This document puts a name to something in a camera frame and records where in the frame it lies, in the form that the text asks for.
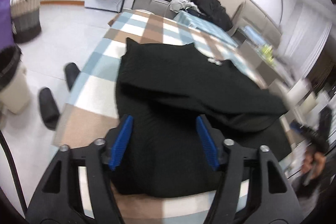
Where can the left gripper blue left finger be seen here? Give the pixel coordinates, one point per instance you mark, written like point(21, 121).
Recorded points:
point(118, 139)

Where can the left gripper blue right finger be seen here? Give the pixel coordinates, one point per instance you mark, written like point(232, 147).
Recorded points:
point(208, 144)

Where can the black textured knit sweater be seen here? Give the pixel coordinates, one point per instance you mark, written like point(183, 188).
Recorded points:
point(165, 88)

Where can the person's right hand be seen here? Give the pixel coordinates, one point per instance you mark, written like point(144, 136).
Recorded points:
point(315, 162)

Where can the plaid checkered table cloth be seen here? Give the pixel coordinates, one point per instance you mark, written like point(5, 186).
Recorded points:
point(92, 110)

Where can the black slipper near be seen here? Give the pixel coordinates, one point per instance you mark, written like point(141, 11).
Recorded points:
point(49, 111)

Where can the black slipper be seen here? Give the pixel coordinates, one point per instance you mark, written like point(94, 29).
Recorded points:
point(71, 72)
point(49, 111)

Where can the black slipper far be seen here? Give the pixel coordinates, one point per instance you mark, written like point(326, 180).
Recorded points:
point(71, 72)

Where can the yellow-green toy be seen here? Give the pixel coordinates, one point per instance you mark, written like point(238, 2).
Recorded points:
point(267, 53)

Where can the white bin with black liner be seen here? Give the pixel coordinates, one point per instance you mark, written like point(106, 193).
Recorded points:
point(15, 93)

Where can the teal checkered cloth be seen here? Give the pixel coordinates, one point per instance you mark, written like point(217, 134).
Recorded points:
point(192, 21)

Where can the black quilted jacket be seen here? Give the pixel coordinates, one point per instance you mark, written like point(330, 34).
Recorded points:
point(215, 13)

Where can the purple bag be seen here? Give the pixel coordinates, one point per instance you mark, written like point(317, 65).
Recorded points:
point(6, 33)

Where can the woven two-tone laundry basket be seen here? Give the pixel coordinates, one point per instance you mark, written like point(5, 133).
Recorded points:
point(25, 20)

